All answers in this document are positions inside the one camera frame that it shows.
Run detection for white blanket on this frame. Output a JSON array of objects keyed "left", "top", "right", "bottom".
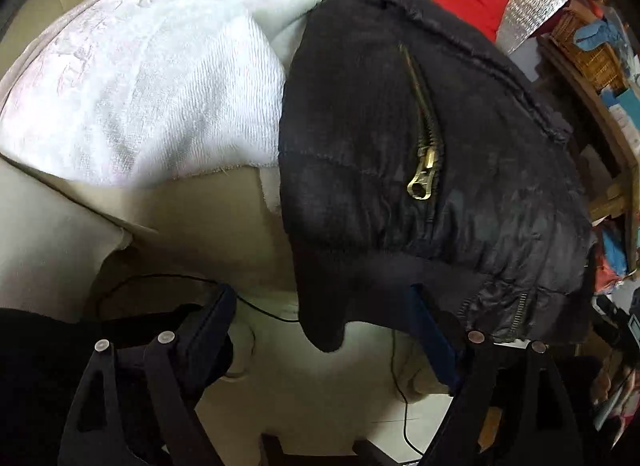
[{"left": 0, "top": 0, "right": 351, "bottom": 217}]

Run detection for salmon fabric bags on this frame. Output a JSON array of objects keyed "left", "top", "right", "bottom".
[{"left": 594, "top": 256, "right": 622, "bottom": 295}]

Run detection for beige sofa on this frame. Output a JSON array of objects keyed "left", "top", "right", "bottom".
[{"left": 0, "top": 0, "right": 452, "bottom": 453}]

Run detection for wooden table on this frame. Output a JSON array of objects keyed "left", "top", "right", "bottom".
[{"left": 537, "top": 36, "right": 640, "bottom": 273}]

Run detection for blue cardboard box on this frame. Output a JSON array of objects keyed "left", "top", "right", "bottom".
[{"left": 601, "top": 87, "right": 635, "bottom": 112}]

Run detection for blue cloth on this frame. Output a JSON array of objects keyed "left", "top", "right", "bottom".
[{"left": 574, "top": 18, "right": 627, "bottom": 50}]

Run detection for black cable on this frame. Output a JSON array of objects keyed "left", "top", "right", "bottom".
[{"left": 97, "top": 273, "right": 423, "bottom": 453}]

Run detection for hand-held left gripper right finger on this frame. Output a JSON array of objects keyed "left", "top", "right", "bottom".
[{"left": 407, "top": 283, "right": 586, "bottom": 466}]

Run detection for person's dark clothing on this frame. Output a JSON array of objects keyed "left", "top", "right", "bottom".
[{"left": 0, "top": 307, "right": 103, "bottom": 466}]

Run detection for blue fabric bag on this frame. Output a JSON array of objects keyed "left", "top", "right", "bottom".
[{"left": 602, "top": 228, "right": 629, "bottom": 277}]

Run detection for black zip jacket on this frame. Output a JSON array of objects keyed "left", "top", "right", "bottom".
[{"left": 277, "top": 0, "right": 599, "bottom": 354}]

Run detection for silver insulation panel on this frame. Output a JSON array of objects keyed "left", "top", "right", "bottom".
[{"left": 405, "top": 0, "right": 572, "bottom": 56}]

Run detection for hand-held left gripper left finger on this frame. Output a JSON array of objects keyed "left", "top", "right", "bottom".
[{"left": 57, "top": 283, "right": 238, "bottom": 466}]

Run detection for wicker basket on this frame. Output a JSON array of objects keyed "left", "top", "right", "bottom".
[{"left": 550, "top": 10, "right": 629, "bottom": 92}]

